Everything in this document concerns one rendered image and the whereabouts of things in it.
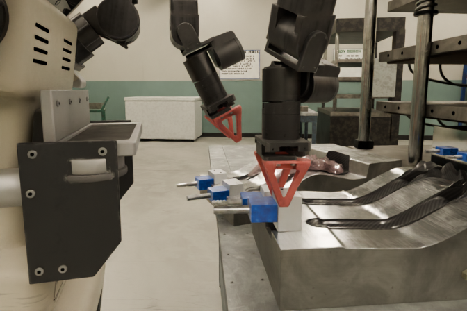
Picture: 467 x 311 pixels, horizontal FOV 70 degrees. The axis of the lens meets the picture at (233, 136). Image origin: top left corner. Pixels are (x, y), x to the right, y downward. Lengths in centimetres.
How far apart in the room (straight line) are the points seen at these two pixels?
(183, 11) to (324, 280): 54
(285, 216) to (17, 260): 35
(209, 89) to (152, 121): 652
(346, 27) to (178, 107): 369
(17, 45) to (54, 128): 9
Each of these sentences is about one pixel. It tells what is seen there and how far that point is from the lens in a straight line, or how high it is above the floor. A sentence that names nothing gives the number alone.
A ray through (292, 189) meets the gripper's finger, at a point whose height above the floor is 96.
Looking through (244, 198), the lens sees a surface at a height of 90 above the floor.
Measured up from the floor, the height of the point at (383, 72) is 132.
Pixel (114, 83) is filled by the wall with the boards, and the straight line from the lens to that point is 845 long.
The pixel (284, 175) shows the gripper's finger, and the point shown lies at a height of 96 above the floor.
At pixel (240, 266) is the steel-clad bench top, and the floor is 80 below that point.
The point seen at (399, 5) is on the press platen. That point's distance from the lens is 188.
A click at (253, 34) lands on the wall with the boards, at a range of 774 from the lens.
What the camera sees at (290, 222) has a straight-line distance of 52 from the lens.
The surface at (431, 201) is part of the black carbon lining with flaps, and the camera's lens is 66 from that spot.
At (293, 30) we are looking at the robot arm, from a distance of 46.
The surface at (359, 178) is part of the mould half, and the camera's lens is 94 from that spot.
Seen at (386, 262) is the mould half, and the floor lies 86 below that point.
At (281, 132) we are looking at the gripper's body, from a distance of 48.
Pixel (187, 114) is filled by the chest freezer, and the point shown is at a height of 59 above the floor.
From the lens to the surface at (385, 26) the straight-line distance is 515.
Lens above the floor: 110
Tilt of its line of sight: 8 degrees down
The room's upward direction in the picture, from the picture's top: straight up
